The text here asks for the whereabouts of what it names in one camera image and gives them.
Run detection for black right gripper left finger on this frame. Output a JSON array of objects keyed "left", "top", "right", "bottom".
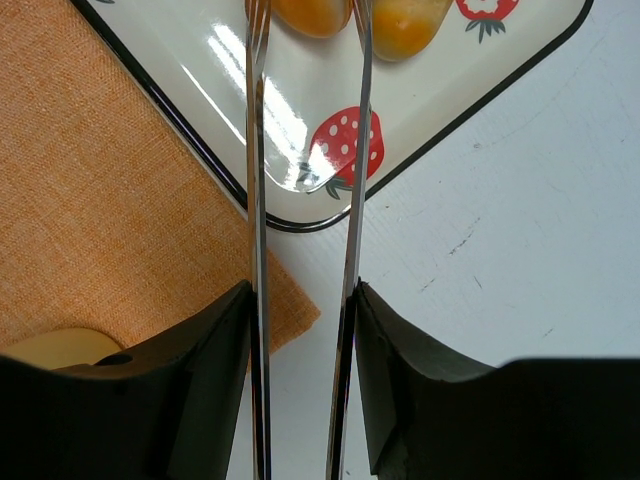
[{"left": 1, "top": 281, "right": 251, "bottom": 479}]

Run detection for striped bread roll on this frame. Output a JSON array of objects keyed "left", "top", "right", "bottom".
[{"left": 372, "top": 0, "right": 452, "bottom": 62}]

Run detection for yellow mug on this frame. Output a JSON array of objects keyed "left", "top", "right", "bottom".
[{"left": 1, "top": 328, "right": 122, "bottom": 370}]

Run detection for orange cloth placemat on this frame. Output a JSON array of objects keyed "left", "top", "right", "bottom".
[{"left": 0, "top": 0, "right": 322, "bottom": 371}]

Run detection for metal serving tongs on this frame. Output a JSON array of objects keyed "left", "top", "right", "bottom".
[{"left": 245, "top": 1, "right": 373, "bottom": 480}]

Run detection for glossy orange bun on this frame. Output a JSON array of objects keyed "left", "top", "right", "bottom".
[{"left": 271, "top": 0, "right": 352, "bottom": 38}]

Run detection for white strawberry tray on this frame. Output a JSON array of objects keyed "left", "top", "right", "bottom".
[{"left": 76, "top": 1, "right": 591, "bottom": 233}]

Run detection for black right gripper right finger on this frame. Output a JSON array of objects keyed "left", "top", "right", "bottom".
[{"left": 355, "top": 284, "right": 639, "bottom": 479}]

